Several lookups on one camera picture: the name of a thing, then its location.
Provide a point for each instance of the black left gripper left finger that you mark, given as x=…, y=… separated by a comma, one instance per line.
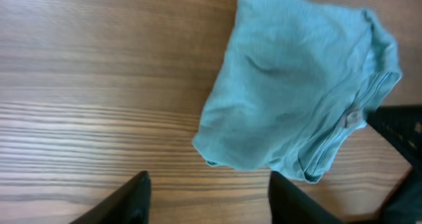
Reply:
x=129, y=204

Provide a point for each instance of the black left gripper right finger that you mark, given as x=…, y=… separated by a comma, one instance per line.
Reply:
x=290, y=205

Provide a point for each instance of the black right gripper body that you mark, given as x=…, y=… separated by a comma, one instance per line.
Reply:
x=400, y=126

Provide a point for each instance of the light blue t-shirt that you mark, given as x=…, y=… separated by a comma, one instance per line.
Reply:
x=298, y=77

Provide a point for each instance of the black t-shirt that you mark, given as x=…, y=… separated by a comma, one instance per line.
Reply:
x=404, y=206

